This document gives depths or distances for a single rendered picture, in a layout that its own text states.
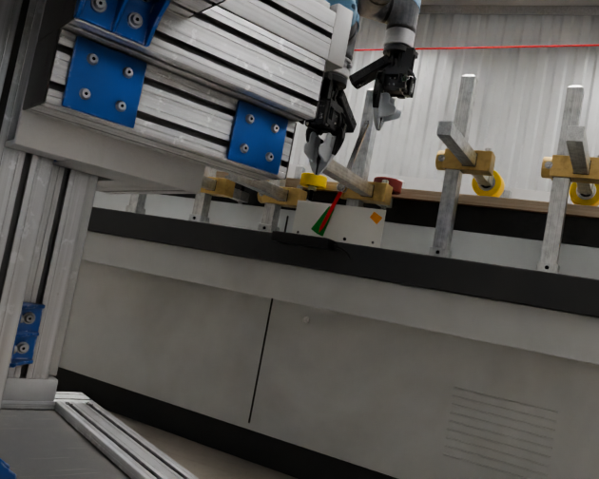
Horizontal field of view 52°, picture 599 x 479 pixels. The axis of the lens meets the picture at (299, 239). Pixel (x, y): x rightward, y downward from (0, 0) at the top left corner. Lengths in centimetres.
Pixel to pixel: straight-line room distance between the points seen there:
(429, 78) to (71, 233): 872
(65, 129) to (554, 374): 129
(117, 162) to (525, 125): 846
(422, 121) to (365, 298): 779
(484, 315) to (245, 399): 84
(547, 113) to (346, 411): 770
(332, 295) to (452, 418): 46
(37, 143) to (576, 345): 115
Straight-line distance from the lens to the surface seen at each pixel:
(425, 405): 177
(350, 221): 162
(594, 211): 170
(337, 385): 185
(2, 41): 93
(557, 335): 150
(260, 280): 174
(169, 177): 93
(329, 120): 131
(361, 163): 165
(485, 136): 915
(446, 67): 955
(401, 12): 165
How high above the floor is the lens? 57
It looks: 4 degrees up
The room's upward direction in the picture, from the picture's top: 11 degrees clockwise
